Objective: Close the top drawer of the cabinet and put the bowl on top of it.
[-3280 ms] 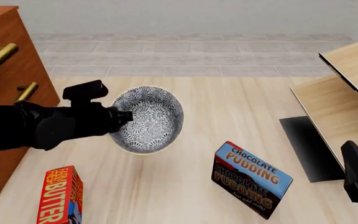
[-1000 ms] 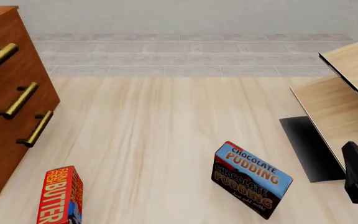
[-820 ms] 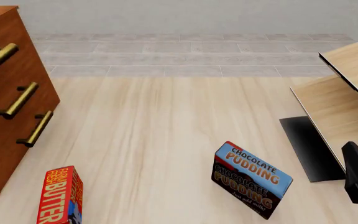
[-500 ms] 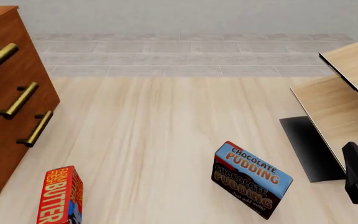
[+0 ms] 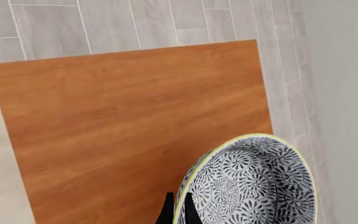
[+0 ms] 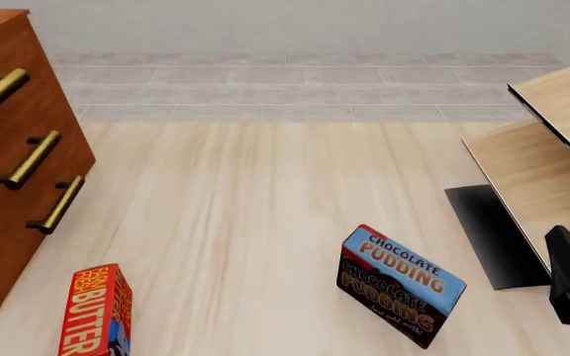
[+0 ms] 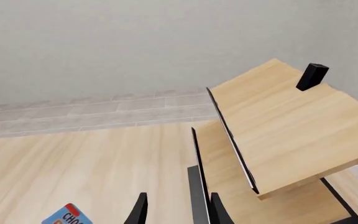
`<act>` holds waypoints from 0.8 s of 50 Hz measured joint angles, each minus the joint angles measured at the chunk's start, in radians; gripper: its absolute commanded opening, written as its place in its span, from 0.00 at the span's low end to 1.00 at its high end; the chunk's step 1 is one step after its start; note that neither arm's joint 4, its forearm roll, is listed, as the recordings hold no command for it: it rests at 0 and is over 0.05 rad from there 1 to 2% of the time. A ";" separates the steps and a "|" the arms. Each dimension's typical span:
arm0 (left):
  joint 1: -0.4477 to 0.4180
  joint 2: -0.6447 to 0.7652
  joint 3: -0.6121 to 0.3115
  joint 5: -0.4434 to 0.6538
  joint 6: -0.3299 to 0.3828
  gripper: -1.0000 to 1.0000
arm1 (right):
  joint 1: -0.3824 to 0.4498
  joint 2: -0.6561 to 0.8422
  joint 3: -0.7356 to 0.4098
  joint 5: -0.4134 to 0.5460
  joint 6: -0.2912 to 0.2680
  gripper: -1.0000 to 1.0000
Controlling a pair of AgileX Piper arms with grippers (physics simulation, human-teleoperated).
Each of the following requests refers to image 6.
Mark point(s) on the blue chocolate pudding box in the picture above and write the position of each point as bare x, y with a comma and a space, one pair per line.
399, 285

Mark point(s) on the red butter box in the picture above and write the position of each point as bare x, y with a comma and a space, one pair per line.
86, 311

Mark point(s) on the pale wooden shelf rack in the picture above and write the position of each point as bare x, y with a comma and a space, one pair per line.
527, 167

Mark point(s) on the wooden drawer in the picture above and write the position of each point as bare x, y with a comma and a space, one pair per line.
10, 48
13, 259
55, 111

